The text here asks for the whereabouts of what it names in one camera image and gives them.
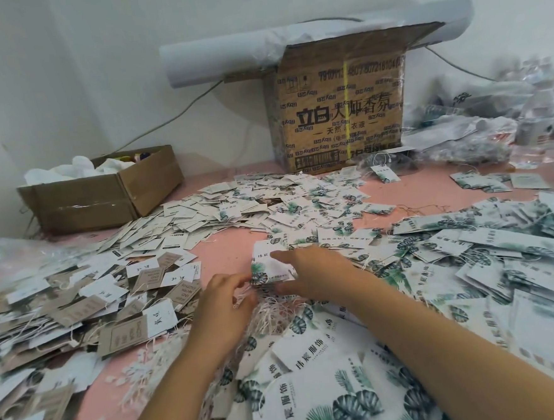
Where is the person's right hand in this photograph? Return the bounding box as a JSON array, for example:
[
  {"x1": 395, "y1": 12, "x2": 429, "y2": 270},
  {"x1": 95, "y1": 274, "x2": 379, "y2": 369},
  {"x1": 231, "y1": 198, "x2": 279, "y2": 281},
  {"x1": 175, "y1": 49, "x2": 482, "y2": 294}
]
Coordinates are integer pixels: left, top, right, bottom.
[{"x1": 270, "y1": 242, "x2": 372, "y2": 311}]

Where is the black cable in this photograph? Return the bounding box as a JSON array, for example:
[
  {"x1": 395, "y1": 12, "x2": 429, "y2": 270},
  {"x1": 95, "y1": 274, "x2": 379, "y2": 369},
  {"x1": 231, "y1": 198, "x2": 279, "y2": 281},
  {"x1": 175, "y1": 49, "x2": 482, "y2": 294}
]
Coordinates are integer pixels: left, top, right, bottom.
[{"x1": 106, "y1": 79, "x2": 228, "y2": 156}]

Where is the white crumpled material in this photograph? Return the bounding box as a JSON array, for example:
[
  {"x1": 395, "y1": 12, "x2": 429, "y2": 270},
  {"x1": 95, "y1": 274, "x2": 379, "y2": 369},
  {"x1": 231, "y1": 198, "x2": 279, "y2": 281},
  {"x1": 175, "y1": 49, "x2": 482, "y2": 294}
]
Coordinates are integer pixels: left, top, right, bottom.
[{"x1": 22, "y1": 152, "x2": 138, "y2": 187}]

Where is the small open cardboard box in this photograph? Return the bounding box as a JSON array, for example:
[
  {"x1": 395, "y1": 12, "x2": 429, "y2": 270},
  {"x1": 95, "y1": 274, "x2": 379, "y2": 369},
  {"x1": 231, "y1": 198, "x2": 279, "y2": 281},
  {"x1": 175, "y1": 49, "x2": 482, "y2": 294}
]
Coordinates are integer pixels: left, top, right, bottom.
[{"x1": 14, "y1": 144, "x2": 189, "y2": 238}]

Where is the person's left hand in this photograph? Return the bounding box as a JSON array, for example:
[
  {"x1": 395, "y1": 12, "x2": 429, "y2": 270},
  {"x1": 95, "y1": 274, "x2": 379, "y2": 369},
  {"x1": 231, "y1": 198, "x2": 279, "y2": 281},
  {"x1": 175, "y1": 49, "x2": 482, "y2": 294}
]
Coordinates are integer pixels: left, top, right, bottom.
[{"x1": 182, "y1": 270, "x2": 266, "y2": 368}]

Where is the pile of green leaf tags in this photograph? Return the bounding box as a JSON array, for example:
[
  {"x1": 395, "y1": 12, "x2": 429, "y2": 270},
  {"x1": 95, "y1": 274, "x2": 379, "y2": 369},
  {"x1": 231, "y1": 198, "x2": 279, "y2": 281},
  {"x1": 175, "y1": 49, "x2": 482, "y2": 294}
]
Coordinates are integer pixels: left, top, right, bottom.
[{"x1": 197, "y1": 193, "x2": 554, "y2": 420}]

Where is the person's left forearm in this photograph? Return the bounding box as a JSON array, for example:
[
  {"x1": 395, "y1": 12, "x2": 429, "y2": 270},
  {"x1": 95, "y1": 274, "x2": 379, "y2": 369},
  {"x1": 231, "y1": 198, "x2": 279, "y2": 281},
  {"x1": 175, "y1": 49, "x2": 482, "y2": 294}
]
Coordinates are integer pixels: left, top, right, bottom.
[{"x1": 115, "y1": 348, "x2": 234, "y2": 420}]

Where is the white roll in plastic wrap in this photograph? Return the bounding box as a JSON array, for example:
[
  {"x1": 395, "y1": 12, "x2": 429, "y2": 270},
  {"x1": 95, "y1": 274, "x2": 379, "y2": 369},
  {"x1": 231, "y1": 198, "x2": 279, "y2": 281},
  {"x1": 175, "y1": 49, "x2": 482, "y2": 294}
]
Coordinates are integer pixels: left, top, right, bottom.
[{"x1": 158, "y1": 0, "x2": 478, "y2": 90}]

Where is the large printed cardboard box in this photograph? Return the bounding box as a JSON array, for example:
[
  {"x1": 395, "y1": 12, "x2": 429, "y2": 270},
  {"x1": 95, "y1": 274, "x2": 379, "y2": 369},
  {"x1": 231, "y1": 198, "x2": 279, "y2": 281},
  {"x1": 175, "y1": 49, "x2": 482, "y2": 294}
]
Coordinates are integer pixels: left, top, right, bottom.
[{"x1": 260, "y1": 20, "x2": 455, "y2": 179}]

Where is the heap of small tags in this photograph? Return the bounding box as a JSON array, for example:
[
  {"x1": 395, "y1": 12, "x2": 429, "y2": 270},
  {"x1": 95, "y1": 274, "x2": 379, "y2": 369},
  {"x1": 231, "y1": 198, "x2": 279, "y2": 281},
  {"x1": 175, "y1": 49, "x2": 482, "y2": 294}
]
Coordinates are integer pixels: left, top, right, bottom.
[{"x1": 90, "y1": 163, "x2": 401, "y2": 269}]

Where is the pile of brown white tags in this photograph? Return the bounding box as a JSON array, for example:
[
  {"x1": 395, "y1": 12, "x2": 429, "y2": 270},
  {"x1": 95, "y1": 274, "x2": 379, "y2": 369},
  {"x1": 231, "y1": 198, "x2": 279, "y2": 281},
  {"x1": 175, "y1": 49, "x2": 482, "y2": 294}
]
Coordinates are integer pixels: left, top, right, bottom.
[{"x1": 0, "y1": 239, "x2": 215, "y2": 420}]

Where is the person's right forearm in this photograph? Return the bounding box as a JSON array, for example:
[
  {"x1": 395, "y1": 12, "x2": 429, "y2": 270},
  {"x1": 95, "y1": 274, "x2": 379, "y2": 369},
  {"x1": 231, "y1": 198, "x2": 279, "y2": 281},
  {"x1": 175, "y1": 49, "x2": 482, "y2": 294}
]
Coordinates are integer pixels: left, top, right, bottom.
[{"x1": 337, "y1": 264, "x2": 554, "y2": 420}]

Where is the pile of white strings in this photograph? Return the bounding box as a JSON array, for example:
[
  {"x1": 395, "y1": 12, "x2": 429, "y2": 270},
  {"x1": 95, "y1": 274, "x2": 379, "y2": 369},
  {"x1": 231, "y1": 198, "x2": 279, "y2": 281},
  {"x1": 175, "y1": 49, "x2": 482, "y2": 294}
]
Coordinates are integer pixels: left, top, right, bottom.
[{"x1": 109, "y1": 295, "x2": 316, "y2": 420}]

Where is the heap of clear plastic bags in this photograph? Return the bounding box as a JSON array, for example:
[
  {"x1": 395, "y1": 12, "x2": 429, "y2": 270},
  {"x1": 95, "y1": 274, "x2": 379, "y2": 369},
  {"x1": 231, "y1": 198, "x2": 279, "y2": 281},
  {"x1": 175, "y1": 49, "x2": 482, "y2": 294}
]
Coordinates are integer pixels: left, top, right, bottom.
[{"x1": 392, "y1": 54, "x2": 554, "y2": 181}]

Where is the clear plastic bag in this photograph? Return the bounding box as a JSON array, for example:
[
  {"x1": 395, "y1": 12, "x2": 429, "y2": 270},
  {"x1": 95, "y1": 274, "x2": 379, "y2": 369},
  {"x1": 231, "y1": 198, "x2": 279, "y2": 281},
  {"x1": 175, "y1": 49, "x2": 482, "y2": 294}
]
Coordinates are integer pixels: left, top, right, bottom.
[{"x1": 0, "y1": 232, "x2": 70, "y2": 283}]

